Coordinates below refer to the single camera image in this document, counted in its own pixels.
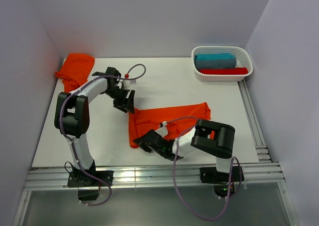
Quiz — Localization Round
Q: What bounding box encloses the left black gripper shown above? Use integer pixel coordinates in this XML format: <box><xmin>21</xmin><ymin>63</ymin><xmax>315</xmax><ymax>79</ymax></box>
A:
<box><xmin>104</xmin><ymin>86</ymin><xmax>135</xmax><ymax>114</ymax></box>

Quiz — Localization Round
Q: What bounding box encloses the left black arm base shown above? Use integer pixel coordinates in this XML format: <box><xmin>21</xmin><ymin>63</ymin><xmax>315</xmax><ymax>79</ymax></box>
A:
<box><xmin>64</xmin><ymin>161</ymin><xmax>114</xmax><ymax>203</ymax></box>

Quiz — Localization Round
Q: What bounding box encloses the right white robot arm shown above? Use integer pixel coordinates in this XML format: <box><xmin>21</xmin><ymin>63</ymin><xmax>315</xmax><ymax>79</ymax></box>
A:
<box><xmin>133</xmin><ymin>116</ymin><xmax>235</xmax><ymax>181</ymax></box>

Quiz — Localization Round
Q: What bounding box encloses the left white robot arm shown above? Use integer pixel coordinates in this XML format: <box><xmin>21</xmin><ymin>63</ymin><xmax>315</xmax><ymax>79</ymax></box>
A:
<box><xmin>54</xmin><ymin>67</ymin><xmax>135</xmax><ymax>186</ymax></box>

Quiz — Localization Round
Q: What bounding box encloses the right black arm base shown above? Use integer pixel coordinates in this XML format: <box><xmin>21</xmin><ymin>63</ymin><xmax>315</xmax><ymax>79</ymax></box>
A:
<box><xmin>200</xmin><ymin>166</ymin><xmax>245</xmax><ymax>198</ymax></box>

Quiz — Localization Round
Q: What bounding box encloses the crumpled orange t-shirt pile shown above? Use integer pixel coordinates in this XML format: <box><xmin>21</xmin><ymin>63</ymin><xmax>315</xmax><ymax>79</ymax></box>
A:
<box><xmin>55</xmin><ymin>53</ymin><xmax>95</xmax><ymax>92</ymax></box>

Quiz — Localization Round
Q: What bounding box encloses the teal rolled t-shirt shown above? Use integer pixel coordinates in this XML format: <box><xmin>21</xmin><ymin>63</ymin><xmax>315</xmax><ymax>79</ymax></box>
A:
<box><xmin>194</xmin><ymin>53</ymin><xmax>236</xmax><ymax>61</ymax></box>

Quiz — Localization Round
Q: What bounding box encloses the grey rolled t-shirt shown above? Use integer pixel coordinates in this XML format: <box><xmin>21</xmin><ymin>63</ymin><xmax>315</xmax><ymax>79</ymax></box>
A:
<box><xmin>195</xmin><ymin>59</ymin><xmax>237</xmax><ymax>70</ymax></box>

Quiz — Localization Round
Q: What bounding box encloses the red rolled t-shirt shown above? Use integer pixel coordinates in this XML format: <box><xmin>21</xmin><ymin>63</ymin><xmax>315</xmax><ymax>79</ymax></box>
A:
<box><xmin>199</xmin><ymin>67</ymin><xmax>249</xmax><ymax>75</ymax></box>

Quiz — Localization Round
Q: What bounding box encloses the white plastic basket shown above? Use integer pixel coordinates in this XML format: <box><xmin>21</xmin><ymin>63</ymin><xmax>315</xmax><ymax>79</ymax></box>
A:
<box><xmin>191</xmin><ymin>46</ymin><xmax>253</xmax><ymax>82</ymax></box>

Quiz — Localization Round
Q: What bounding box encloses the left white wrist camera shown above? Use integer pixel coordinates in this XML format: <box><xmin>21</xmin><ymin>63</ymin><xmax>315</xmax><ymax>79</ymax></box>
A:
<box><xmin>122</xmin><ymin>80</ymin><xmax>137</xmax><ymax>89</ymax></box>

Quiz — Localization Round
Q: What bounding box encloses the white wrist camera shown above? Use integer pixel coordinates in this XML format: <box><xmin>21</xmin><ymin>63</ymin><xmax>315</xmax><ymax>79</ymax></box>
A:
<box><xmin>122</xmin><ymin>80</ymin><xmax>137</xmax><ymax>89</ymax></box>
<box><xmin>156</xmin><ymin>121</ymin><xmax>168</xmax><ymax>138</ymax></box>

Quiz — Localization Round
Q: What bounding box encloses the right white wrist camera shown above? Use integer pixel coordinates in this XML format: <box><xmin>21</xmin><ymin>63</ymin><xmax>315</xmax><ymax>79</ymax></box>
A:
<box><xmin>156</xmin><ymin>121</ymin><xmax>168</xmax><ymax>138</ymax></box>

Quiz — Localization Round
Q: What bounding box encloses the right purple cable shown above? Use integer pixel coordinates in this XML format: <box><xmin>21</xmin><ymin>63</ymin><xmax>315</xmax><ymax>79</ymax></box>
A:
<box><xmin>164</xmin><ymin>116</ymin><xmax>242</xmax><ymax>222</ymax></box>

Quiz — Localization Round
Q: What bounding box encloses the purple cable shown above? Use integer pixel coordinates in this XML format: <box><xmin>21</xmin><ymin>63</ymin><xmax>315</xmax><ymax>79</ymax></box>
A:
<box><xmin>164</xmin><ymin>116</ymin><xmax>242</xmax><ymax>222</ymax></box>
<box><xmin>59</xmin><ymin>63</ymin><xmax>147</xmax><ymax>207</ymax></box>

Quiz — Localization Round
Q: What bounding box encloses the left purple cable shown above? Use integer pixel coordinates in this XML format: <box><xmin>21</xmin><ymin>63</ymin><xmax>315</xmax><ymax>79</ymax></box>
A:
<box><xmin>59</xmin><ymin>63</ymin><xmax>147</xmax><ymax>207</ymax></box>

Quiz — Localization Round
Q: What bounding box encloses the aluminium rail frame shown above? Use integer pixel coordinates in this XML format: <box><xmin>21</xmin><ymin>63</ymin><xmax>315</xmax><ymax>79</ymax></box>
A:
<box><xmin>13</xmin><ymin>80</ymin><xmax>300</xmax><ymax>226</ymax></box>

